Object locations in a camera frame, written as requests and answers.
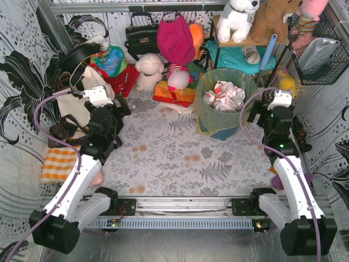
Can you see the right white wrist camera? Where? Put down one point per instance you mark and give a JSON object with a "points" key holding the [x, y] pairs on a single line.
{"points": [[280, 98]]}

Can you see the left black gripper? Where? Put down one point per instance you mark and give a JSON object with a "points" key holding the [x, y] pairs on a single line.
{"points": [[120, 106]]}

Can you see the orange plush toy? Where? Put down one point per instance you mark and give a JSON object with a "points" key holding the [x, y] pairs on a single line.
{"points": [[197, 33]]}

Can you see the blue handled mop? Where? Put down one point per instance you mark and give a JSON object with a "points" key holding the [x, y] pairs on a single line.
{"points": [[266, 56]]}

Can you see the magenta cloth bag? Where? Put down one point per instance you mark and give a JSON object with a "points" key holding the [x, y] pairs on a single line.
{"points": [[175, 41]]}

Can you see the orange checkered towel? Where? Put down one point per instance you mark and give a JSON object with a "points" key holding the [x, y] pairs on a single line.
{"points": [[58, 165]]}

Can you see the crumpled paper trash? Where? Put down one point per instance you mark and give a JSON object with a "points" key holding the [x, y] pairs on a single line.
{"points": [[225, 97]]}

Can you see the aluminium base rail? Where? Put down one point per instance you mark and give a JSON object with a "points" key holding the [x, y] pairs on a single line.
{"points": [[183, 212]]}

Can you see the red cloth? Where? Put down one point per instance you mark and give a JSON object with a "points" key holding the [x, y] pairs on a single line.
{"points": [[124, 82]]}

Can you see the black wire basket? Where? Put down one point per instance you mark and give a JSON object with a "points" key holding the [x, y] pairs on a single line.
{"points": [[301, 37]]}

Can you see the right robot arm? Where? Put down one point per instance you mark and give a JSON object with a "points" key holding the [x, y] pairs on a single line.
{"points": [[304, 228]]}

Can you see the silver foil pouch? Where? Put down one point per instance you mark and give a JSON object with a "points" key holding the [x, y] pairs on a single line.
{"points": [[317, 53]]}

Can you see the white plush dog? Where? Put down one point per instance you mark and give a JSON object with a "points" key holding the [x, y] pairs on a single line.
{"points": [[236, 20]]}

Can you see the brown teddy bear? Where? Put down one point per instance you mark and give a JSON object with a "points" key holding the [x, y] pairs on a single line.
{"points": [[272, 15]]}

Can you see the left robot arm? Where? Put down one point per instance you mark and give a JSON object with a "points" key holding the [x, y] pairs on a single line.
{"points": [[59, 224]]}

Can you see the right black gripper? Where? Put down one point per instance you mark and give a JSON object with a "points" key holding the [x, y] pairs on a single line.
{"points": [[256, 115]]}

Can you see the rainbow striped cloth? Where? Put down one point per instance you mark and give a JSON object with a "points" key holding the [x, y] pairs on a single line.
{"points": [[183, 97]]}

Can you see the yellow trash bag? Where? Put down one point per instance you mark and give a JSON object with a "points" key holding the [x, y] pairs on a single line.
{"points": [[207, 109]]}

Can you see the cream plush lamb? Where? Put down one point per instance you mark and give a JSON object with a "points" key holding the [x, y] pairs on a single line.
{"points": [[150, 68]]}

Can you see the teal folded cloth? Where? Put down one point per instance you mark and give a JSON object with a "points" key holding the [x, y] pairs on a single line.
{"points": [[232, 57]]}

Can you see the yellow plush duck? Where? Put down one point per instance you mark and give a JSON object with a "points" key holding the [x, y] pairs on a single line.
{"points": [[286, 81]]}

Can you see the colorful printed bag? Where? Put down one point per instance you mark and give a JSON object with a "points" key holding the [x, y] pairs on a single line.
{"points": [[109, 63]]}

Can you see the cream canvas tote bag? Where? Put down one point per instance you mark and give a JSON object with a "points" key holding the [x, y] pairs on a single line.
{"points": [[75, 106]]}

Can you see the brown patterned bag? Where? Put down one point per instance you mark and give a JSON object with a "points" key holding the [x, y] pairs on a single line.
{"points": [[69, 131]]}

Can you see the black leather handbag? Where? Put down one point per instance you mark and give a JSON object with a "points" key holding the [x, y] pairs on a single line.
{"points": [[142, 39]]}

